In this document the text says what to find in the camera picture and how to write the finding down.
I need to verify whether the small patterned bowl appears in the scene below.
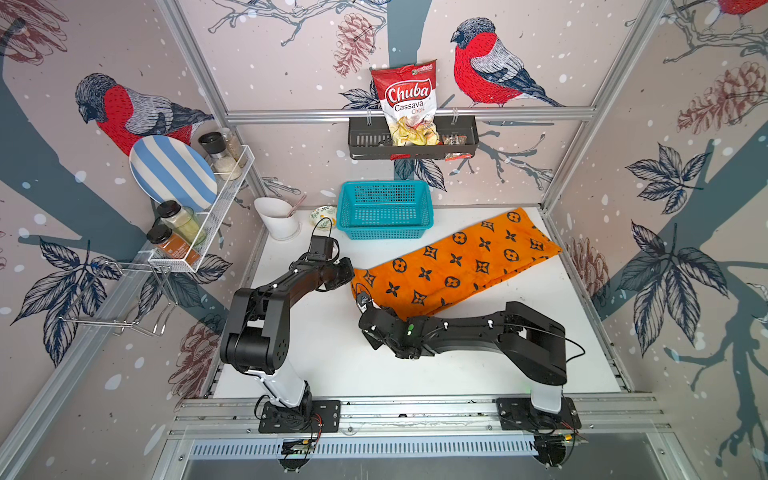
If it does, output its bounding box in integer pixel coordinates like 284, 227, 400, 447
310, 205, 337, 231

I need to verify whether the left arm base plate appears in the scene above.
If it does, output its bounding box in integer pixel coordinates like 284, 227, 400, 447
257, 400, 341, 434

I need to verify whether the white wire wall shelf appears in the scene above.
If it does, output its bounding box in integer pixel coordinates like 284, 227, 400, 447
149, 146, 255, 273

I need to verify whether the blue white striped plate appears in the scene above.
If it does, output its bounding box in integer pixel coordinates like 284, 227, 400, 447
129, 136, 218, 212

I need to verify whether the red Chuba chips bag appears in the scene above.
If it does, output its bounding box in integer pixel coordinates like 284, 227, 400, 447
371, 60, 440, 147

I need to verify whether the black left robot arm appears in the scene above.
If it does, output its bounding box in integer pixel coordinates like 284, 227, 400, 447
219, 256, 354, 418

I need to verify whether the orange spice jar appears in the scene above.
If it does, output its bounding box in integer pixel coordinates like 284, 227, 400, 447
146, 223, 200, 267

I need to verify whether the black hanging wire basket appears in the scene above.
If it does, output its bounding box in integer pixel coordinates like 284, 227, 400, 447
348, 116, 479, 160

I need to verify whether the small glass spice jar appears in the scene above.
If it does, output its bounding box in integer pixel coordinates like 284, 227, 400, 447
220, 128, 248, 168

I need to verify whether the black lid spice jar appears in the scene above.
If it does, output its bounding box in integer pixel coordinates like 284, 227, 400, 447
198, 131, 242, 180

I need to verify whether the white ceramic utensil cup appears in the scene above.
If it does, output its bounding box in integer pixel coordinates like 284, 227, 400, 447
254, 197, 301, 241

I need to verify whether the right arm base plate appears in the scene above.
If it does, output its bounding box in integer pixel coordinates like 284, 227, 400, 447
494, 396, 582, 433

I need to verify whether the teal plastic basket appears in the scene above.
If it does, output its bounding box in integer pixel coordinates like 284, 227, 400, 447
336, 180, 434, 240

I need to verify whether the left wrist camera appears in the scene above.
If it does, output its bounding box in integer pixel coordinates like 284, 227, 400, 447
306, 235, 338, 262

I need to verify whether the green spice jar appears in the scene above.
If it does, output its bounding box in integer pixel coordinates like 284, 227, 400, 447
156, 200, 207, 246

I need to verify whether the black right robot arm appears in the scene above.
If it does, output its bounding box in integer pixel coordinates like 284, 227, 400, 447
356, 293, 567, 415

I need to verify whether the orange patterned pillowcase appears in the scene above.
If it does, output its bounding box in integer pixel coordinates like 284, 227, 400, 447
351, 208, 562, 320

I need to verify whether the metal hook rack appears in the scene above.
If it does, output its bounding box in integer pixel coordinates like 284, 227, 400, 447
56, 260, 180, 338

